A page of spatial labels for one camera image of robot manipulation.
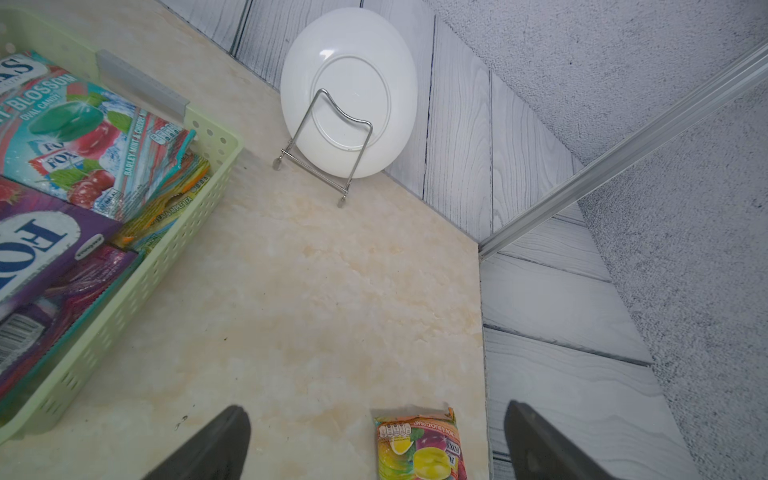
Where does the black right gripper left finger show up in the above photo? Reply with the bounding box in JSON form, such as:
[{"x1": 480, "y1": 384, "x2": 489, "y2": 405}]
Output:
[{"x1": 144, "y1": 405, "x2": 251, "y2": 480}]

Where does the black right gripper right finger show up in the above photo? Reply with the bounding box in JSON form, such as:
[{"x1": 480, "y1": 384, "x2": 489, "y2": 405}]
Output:
[{"x1": 504, "y1": 400, "x2": 614, "y2": 480}]

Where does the pink yellow Fox's candy bag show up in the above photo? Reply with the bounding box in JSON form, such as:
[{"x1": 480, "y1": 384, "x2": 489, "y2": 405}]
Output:
[{"x1": 111, "y1": 153, "x2": 210, "y2": 249}]

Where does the pink Fox's berries candy bag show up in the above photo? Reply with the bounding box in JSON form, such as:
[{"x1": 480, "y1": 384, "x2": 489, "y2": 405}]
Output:
[{"x1": 1, "y1": 179, "x2": 139, "y2": 393}]

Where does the teal red Fox's fruits bag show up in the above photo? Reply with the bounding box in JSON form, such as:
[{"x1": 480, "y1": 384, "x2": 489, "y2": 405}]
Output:
[{"x1": 1, "y1": 51, "x2": 195, "y2": 223}]

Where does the green Fox's spring tea bag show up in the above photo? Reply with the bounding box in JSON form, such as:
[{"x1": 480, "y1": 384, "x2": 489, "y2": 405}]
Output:
[{"x1": 129, "y1": 174, "x2": 211, "y2": 255}]

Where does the green plastic basket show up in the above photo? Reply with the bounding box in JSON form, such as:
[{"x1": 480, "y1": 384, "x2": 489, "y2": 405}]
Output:
[{"x1": 1, "y1": 6, "x2": 243, "y2": 442}]

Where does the orange Fox's fruits candy bag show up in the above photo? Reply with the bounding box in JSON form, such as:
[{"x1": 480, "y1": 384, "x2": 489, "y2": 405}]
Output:
[{"x1": 374, "y1": 407, "x2": 467, "y2": 480}]

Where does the white plate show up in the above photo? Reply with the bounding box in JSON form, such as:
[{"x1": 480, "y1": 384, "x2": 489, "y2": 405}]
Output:
[{"x1": 279, "y1": 7, "x2": 418, "y2": 179}]

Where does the metal wire plate rack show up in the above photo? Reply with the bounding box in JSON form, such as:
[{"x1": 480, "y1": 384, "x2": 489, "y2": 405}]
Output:
[{"x1": 272, "y1": 88, "x2": 375, "y2": 208}]

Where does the aluminium corner post right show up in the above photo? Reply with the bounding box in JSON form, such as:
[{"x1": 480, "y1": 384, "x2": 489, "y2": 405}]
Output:
[{"x1": 478, "y1": 41, "x2": 767, "y2": 261}]

